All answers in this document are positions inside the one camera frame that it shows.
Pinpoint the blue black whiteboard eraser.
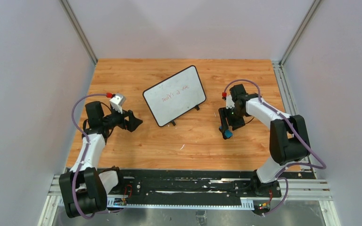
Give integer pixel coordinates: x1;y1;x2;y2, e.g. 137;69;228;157
219;126;233;140

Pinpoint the white whiteboard black frame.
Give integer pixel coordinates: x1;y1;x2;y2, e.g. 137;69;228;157
142;65;206;127

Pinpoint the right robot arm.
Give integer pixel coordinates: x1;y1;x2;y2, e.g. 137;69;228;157
219;84;310;188

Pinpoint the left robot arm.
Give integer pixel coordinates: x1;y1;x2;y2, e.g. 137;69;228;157
59;101;143;219

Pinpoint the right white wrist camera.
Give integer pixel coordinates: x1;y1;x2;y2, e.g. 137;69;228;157
226;95;234;109

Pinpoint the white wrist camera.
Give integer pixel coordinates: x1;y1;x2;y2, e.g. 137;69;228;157
109;93;126;114
226;95;234;109

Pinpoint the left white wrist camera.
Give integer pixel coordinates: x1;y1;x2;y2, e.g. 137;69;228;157
109;93;126;114

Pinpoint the right side aluminium rail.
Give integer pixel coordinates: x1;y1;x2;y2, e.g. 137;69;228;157
271;61;318;179

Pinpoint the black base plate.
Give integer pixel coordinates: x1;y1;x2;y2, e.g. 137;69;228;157
110;169;281;206

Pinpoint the slotted cable duct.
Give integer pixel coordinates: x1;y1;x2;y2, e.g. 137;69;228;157
107;198;255;210

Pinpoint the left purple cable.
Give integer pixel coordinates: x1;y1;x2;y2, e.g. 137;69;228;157
71;92;125;219

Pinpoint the aluminium frame rail front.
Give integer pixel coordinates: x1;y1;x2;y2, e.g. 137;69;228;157
48;175;333;201

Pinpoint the left aluminium corner post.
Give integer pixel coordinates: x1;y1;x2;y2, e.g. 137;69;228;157
59;0;98;65

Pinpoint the aluminium corner post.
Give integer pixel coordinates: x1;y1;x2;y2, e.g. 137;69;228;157
59;0;98;65
279;0;322;67

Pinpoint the right aluminium corner post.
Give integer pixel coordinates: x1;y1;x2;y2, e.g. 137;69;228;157
279;0;322;67

